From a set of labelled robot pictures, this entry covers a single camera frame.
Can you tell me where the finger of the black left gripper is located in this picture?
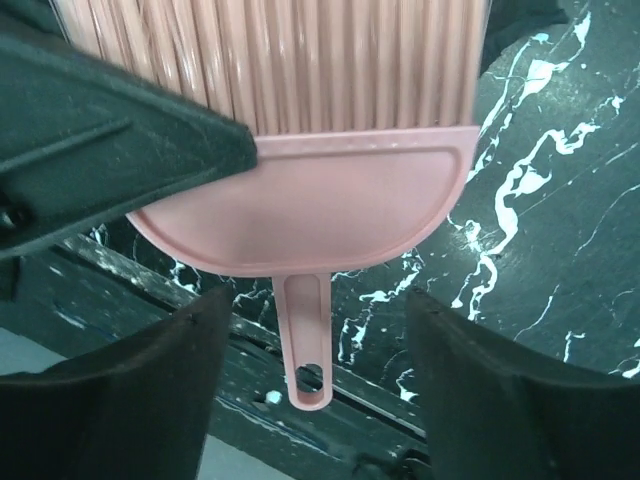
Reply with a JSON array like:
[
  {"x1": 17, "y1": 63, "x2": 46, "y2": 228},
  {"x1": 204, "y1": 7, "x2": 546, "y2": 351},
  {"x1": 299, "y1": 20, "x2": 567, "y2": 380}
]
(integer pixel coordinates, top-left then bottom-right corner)
[{"x1": 1, "y1": 37, "x2": 257, "y2": 258}]

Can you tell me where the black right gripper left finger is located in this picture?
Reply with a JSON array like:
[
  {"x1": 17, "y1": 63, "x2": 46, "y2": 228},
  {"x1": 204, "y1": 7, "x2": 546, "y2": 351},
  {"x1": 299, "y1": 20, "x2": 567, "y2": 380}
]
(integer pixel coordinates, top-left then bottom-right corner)
[{"x1": 1, "y1": 287, "x2": 232, "y2": 479}]

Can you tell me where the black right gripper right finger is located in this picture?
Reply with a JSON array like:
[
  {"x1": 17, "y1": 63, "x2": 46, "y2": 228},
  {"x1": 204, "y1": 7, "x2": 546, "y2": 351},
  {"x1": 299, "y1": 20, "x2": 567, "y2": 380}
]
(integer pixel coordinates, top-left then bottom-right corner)
[{"x1": 406, "y1": 289, "x2": 639, "y2": 479}]

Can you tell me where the pink hand brush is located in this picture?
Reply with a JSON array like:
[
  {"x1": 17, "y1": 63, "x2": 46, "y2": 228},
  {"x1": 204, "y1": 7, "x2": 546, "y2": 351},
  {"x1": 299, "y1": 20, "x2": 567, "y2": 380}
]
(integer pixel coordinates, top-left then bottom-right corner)
[{"x1": 56, "y1": 1, "x2": 491, "y2": 411}]

